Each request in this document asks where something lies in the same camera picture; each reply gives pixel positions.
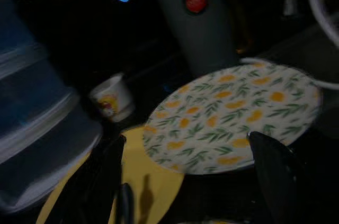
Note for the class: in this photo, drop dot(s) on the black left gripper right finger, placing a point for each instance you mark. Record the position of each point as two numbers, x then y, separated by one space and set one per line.
278 181

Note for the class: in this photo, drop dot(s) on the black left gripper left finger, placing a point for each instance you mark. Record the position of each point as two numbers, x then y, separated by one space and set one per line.
106 176

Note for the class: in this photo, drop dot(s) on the lemon print white bowl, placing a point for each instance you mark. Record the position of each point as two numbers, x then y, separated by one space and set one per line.
225 107

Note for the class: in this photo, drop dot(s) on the black chopstick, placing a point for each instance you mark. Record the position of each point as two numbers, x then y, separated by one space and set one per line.
127 202

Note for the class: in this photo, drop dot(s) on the yellow plate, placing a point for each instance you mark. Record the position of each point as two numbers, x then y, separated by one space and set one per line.
148 160

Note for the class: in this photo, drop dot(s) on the white cartoon print mug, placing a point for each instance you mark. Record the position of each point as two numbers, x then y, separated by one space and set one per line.
116 97

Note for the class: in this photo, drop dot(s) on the white stacked food container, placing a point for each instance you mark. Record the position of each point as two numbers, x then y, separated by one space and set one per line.
39 102

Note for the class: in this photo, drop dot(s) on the olive oil bottle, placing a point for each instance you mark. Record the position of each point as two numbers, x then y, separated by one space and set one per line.
239 22

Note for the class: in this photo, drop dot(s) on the grey water filter canister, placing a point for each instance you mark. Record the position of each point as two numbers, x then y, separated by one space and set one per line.
201 36

